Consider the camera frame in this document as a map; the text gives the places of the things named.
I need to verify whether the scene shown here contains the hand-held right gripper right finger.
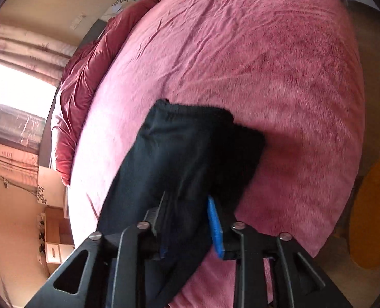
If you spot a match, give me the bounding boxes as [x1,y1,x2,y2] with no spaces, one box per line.
[207,195,354,308]

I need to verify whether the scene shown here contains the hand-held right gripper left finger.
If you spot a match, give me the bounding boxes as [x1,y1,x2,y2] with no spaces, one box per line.
[25,192,169,308]

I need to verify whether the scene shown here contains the black pants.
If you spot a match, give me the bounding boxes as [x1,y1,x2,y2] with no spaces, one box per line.
[97,99,267,308]

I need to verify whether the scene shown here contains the wooden desk with white drawers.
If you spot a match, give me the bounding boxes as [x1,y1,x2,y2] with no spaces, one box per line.
[37,207,77,275]

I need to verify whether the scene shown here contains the white floral bedside cabinet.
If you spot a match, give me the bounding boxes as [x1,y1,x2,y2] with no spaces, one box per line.
[102,0,137,22]
[36,166,67,208]

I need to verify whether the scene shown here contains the dark headboard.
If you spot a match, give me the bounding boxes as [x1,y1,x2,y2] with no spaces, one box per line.
[37,19,108,171]

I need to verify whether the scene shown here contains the patterned pink curtain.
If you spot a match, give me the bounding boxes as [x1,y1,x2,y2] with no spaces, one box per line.
[0,99,47,197]
[0,22,79,87]

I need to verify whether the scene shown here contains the red duvet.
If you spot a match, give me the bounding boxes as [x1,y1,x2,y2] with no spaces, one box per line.
[50,0,162,185]

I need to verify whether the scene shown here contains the pink fleece blanket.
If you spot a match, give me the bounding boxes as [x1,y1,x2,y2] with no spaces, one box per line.
[66,0,367,308]

